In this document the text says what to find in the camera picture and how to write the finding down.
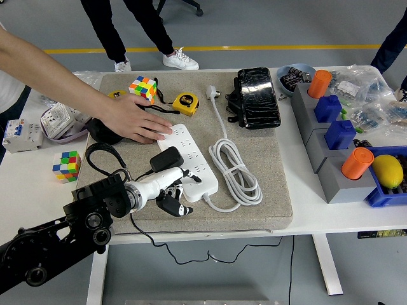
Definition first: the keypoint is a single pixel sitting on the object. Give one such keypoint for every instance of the person's hand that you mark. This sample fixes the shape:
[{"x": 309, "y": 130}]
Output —
[{"x": 133, "y": 122}]

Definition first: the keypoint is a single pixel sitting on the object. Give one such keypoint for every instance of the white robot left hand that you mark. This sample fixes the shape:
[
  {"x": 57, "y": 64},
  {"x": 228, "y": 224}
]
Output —
[{"x": 162, "y": 184}]

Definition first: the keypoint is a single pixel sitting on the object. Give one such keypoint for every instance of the white power strip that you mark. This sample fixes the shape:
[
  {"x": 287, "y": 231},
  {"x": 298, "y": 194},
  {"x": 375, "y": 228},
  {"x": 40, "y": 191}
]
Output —
[{"x": 190, "y": 146}]

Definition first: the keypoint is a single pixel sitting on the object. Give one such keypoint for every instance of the person's forearm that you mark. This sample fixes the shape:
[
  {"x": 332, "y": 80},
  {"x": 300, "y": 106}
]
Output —
[{"x": 47, "y": 73}]

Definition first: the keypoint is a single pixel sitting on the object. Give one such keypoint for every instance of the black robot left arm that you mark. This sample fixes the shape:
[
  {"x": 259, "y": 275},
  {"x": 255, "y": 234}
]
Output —
[{"x": 95, "y": 197}]

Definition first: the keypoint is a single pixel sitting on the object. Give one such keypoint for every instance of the flat yellow tape measure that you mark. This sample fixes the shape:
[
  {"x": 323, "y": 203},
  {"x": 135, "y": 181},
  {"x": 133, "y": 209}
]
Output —
[{"x": 117, "y": 94}]

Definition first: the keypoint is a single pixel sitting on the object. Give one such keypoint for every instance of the large colourful puzzle cube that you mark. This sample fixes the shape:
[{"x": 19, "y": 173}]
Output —
[{"x": 143, "y": 90}]

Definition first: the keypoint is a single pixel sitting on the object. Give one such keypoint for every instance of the black fabric pouch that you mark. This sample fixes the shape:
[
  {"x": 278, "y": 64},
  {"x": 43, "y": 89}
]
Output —
[{"x": 101, "y": 133}]

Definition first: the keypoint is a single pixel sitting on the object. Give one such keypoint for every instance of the white socket cube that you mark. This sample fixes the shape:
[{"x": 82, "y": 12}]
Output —
[
  {"x": 81, "y": 117},
  {"x": 57, "y": 119}
]

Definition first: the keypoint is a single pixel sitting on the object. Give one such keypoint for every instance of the clear bag of metal parts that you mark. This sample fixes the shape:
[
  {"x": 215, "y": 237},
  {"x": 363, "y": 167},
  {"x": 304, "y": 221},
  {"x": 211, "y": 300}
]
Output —
[{"x": 90, "y": 77}]

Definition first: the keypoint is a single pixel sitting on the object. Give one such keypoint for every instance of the grey-brown fabric mat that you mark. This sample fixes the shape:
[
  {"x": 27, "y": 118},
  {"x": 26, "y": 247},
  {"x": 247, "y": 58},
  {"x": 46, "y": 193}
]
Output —
[{"x": 222, "y": 219}]

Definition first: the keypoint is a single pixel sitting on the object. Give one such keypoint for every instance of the small colourful puzzle cube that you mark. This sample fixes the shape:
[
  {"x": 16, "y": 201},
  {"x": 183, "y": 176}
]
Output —
[{"x": 68, "y": 165}]

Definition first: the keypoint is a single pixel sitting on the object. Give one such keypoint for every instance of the person in black trousers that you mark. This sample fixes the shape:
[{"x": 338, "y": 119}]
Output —
[{"x": 108, "y": 31}]

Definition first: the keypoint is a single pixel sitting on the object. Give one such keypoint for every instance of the white circuit breaker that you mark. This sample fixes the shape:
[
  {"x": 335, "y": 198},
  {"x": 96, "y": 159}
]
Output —
[{"x": 25, "y": 136}]

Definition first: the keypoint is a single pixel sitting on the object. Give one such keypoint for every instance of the white table leg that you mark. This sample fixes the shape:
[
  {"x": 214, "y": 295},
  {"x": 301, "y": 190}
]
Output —
[
  {"x": 327, "y": 267},
  {"x": 97, "y": 279}
]

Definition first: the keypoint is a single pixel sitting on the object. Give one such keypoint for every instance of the black cracked glossy case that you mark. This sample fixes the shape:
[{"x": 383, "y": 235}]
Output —
[{"x": 259, "y": 98}]

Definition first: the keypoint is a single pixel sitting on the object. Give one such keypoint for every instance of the small metal clip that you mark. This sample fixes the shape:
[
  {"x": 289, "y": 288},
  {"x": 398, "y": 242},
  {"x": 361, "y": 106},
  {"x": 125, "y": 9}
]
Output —
[{"x": 282, "y": 96}]

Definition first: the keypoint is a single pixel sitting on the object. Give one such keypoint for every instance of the blue bowl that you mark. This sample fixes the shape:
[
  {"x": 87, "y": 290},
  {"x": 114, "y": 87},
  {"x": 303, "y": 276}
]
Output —
[{"x": 284, "y": 88}]

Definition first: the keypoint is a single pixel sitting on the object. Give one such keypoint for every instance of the grey peg holder block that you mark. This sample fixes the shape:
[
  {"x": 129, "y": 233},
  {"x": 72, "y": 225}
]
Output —
[
  {"x": 300, "y": 105},
  {"x": 316, "y": 143},
  {"x": 337, "y": 187}
]

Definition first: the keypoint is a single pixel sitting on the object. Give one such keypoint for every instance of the black capacitors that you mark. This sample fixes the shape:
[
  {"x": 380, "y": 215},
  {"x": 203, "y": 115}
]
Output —
[{"x": 294, "y": 77}]

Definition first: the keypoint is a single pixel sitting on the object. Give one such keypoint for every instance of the blue block peg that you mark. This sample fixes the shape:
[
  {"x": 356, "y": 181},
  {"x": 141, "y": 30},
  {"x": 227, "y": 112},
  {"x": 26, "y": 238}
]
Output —
[
  {"x": 328, "y": 108},
  {"x": 341, "y": 135}
]

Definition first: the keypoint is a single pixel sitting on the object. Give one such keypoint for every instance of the orange cylinder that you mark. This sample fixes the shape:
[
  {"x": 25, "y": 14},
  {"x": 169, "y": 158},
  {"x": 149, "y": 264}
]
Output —
[
  {"x": 319, "y": 84},
  {"x": 357, "y": 163}
]

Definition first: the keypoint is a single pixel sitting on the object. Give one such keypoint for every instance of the small green clip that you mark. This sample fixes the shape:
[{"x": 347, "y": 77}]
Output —
[
  {"x": 343, "y": 111},
  {"x": 358, "y": 129}
]

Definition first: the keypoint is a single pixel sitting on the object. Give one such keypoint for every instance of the dark electronic parts pile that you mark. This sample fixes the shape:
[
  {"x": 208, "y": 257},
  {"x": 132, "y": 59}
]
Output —
[{"x": 362, "y": 143}]

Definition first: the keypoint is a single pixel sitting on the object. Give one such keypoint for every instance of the clear bag with white label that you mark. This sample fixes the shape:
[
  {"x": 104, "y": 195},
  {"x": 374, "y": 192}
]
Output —
[{"x": 348, "y": 86}]

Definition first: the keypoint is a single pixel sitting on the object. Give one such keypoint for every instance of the clear bag of components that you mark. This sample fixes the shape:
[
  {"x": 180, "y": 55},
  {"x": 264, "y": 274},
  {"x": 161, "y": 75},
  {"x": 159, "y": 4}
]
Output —
[
  {"x": 378, "y": 85},
  {"x": 397, "y": 111},
  {"x": 369, "y": 117}
]

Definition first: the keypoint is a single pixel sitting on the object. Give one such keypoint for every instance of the blue storage bin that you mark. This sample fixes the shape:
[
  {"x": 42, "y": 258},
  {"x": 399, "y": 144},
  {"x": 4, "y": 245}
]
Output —
[{"x": 381, "y": 198}]

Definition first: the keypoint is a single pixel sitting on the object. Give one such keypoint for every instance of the table control panel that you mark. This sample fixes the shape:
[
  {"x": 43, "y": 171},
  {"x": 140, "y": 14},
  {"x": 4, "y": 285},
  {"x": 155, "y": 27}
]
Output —
[{"x": 381, "y": 234}]

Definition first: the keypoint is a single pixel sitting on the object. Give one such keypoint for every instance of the yellow lemon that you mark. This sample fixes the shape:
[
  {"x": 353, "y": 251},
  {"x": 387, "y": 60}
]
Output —
[{"x": 388, "y": 171}]

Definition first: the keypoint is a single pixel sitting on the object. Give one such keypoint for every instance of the person in dark blue trousers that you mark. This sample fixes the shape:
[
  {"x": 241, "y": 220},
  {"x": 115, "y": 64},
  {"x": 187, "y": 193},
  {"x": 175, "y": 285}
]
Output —
[{"x": 391, "y": 38}]

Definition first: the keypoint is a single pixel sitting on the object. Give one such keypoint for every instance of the black plastic bracket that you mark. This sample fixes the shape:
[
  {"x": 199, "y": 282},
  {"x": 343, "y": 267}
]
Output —
[{"x": 233, "y": 101}]

